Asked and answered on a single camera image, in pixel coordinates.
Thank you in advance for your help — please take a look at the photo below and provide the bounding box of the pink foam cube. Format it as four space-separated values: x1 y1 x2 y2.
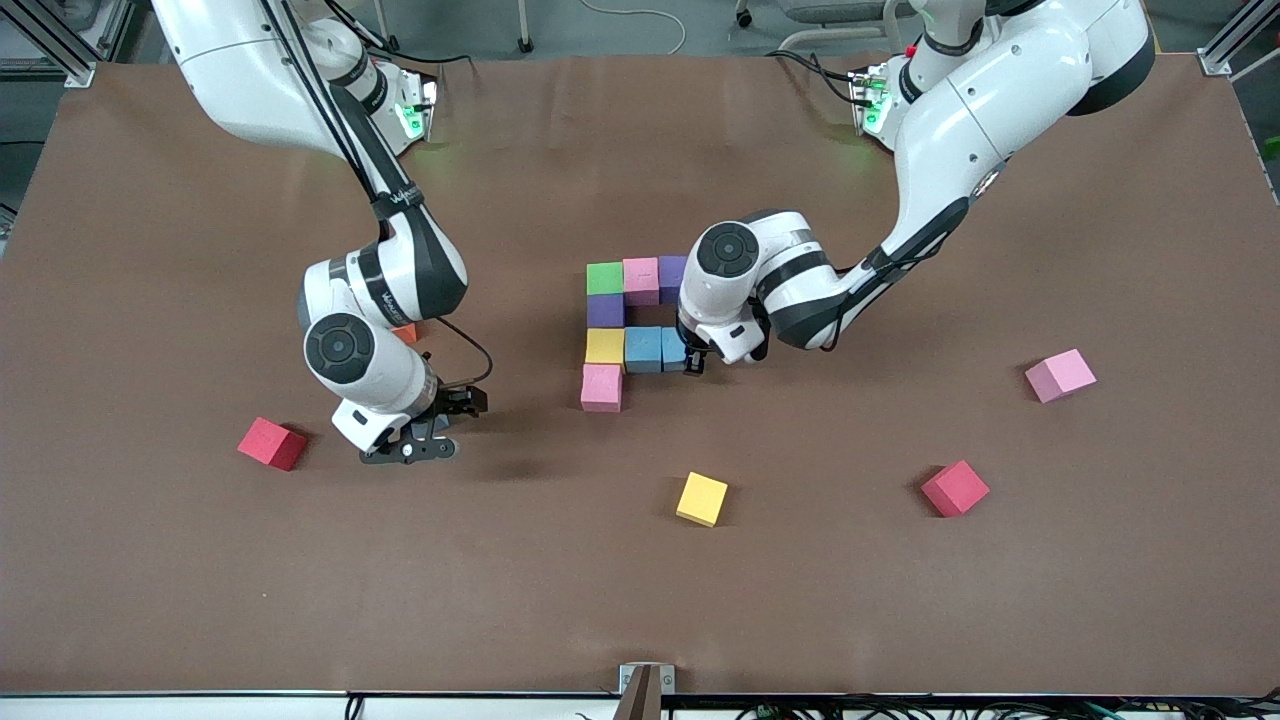
622 256 662 308
1024 348 1098 405
580 363 625 414

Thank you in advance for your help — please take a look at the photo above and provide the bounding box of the red foam cube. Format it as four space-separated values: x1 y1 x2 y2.
236 416 309 472
920 459 991 518

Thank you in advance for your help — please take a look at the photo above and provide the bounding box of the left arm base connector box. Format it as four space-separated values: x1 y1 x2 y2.
848 64 896 137

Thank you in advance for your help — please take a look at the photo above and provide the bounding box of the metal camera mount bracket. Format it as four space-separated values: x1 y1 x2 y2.
612 662 677 720

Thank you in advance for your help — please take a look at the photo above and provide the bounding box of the black left arm base cable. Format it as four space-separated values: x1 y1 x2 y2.
768 48 863 105

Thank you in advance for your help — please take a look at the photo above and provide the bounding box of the grey chair base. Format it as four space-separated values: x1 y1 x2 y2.
728 0 906 53

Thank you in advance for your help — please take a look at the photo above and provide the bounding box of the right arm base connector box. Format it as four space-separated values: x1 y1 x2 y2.
393 72 441 143

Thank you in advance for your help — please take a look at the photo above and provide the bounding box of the white table edge rail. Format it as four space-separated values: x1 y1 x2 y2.
0 690 1280 720

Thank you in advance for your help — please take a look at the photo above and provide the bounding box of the black arm base cable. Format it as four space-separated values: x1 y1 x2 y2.
768 48 863 105
330 0 473 71

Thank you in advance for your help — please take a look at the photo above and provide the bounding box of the aluminium frame post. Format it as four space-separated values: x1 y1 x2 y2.
0 0 136 89
1198 0 1280 79

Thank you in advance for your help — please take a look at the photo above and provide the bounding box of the white floor cable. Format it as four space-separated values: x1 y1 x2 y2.
580 0 688 56

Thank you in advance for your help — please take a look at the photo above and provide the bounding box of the black right arm base cable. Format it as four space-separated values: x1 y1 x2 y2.
330 0 473 71

